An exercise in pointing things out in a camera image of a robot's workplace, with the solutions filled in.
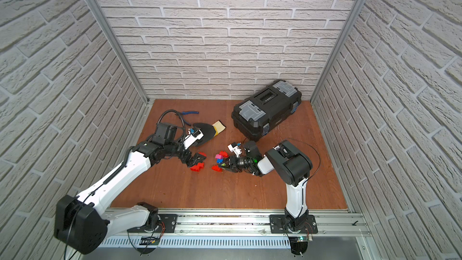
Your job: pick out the black plastic toolbox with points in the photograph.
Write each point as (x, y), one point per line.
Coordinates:
(259, 114)

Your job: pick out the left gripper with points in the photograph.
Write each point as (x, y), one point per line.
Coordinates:
(187, 155)

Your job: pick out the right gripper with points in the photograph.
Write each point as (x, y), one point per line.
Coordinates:
(233, 166)

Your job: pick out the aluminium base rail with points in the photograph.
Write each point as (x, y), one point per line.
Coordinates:
(238, 228)

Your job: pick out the blue handled pliers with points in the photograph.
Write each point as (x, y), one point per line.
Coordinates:
(188, 112)

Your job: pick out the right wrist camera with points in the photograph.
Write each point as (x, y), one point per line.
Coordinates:
(235, 148)

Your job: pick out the black work glove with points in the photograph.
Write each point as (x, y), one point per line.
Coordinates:
(208, 131)

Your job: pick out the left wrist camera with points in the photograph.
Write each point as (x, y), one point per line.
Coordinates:
(194, 138)

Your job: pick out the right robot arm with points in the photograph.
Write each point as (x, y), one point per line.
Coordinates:
(293, 167)

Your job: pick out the red lego brick front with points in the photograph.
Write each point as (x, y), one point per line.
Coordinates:
(217, 168)

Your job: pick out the small red lego brick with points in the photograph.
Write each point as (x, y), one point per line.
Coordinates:
(198, 167)

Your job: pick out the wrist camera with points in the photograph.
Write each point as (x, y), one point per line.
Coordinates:
(194, 138)
(235, 148)

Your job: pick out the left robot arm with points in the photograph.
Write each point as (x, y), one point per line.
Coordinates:
(82, 222)

